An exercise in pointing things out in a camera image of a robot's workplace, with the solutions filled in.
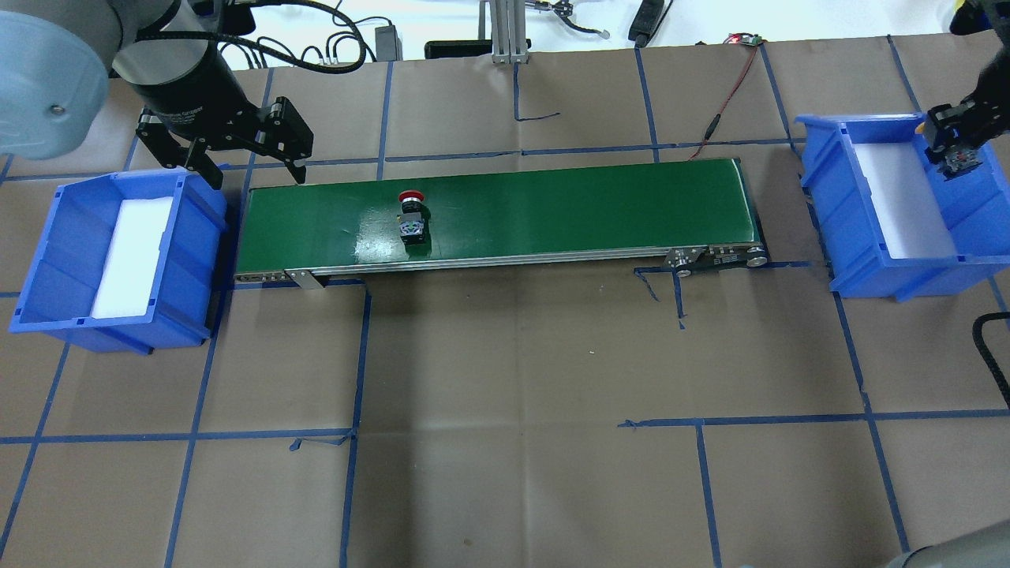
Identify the green conveyor belt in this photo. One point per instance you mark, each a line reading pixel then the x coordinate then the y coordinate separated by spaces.
pixel 696 214

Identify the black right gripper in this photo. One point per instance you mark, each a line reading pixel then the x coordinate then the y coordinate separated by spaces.
pixel 992 101

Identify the blue bin left side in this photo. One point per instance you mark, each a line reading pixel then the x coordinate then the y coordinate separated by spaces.
pixel 58 293

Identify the white foam pad bin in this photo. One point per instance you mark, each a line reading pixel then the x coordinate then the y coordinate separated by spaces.
pixel 132 257
pixel 903 200

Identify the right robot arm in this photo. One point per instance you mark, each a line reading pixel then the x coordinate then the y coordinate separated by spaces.
pixel 979 16

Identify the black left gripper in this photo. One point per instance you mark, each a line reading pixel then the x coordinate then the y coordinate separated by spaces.
pixel 192 93

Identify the white foam pad left bin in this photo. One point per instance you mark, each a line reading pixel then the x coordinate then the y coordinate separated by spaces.
pixel 132 257

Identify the aluminium frame post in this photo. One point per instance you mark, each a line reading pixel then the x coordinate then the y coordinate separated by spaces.
pixel 504 24

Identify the yellow push button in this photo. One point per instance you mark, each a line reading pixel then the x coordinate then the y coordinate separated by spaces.
pixel 947 149

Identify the black power adapter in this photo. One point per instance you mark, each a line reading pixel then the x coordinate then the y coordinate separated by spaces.
pixel 388 46

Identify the red push button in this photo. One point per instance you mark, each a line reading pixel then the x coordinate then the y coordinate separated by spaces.
pixel 413 218

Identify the white foam pad right bin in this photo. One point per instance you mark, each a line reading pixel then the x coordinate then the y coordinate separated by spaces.
pixel 903 200

